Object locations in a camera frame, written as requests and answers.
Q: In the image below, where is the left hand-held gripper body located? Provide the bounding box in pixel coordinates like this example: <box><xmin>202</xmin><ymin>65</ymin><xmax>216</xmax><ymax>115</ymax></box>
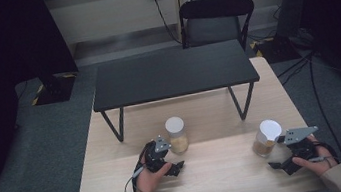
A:
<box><xmin>142</xmin><ymin>133</ymin><xmax>176</xmax><ymax>175</ymax></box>

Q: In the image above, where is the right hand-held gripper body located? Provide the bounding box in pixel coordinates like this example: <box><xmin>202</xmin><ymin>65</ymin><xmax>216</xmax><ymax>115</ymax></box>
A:
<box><xmin>276</xmin><ymin>124</ymin><xmax>324</xmax><ymax>164</ymax></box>

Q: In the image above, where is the jar with brown powder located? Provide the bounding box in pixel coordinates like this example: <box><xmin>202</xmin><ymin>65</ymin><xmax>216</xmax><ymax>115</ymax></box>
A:
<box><xmin>248</xmin><ymin>117</ymin><xmax>287</xmax><ymax>160</ymax></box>

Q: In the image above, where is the jar with pale yellow powder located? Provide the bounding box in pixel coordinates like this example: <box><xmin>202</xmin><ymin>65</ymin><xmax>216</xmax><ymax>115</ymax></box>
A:
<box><xmin>164</xmin><ymin>114</ymin><xmax>192</xmax><ymax>157</ymax></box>

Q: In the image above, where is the black desktop shelf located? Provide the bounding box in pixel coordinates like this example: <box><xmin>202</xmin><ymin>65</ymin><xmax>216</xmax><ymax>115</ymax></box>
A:
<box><xmin>86</xmin><ymin>36</ymin><xmax>267</xmax><ymax>147</ymax></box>

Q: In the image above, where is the person's left hand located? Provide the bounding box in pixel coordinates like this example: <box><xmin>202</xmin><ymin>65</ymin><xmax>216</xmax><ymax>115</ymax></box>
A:
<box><xmin>129</xmin><ymin>146</ymin><xmax>177</xmax><ymax>192</ymax></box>

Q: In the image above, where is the person's right hand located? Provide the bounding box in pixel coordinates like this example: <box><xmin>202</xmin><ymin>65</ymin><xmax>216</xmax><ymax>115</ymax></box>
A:
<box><xmin>288</xmin><ymin>131</ymin><xmax>341</xmax><ymax>180</ymax></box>

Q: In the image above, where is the black folding chair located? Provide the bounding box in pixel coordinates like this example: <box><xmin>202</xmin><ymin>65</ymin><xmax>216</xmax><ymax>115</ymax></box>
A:
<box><xmin>175</xmin><ymin>0</ymin><xmax>262</xmax><ymax>60</ymax></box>

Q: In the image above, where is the right hand-held gripper cable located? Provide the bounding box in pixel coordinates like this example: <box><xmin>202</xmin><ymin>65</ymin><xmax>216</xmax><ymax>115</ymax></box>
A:
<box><xmin>306</xmin><ymin>139</ymin><xmax>341</xmax><ymax>172</ymax></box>

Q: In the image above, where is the hand-held gripper cable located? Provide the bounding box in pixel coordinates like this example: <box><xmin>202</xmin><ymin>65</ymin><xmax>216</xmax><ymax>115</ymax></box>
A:
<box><xmin>120</xmin><ymin>165</ymin><xmax>153</xmax><ymax>192</ymax></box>
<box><xmin>306</xmin><ymin>139</ymin><xmax>341</xmax><ymax>172</ymax></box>

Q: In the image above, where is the left hand-held gripper cable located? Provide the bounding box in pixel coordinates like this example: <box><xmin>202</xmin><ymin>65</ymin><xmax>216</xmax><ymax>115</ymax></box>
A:
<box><xmin>120</xmin><ymin>165</ymin><xmax>153</xmax><ymax>192</ymax></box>

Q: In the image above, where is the black power cable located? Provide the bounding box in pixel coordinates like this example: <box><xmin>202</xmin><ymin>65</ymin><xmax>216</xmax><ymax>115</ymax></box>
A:
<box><xmin>149</xmin><ymin>0</ymin><xmax>184</xmax><ymax>50</ymax></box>

